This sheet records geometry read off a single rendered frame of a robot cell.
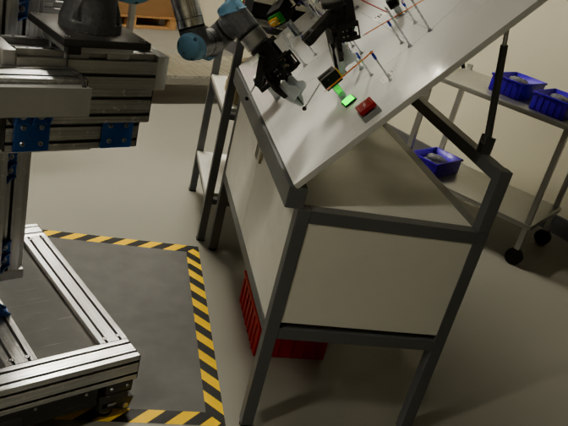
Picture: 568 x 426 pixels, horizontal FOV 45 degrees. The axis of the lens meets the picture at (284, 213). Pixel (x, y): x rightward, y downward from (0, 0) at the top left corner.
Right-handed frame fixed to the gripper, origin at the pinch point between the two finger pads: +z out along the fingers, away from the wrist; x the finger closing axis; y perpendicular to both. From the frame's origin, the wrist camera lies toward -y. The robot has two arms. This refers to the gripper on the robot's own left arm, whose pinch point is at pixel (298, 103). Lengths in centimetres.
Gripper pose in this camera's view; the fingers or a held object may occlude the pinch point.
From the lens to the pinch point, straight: 208.1
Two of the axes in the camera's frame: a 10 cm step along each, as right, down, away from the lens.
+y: 5.7, -3.3, -7.5
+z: 6.3, 7.7, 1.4
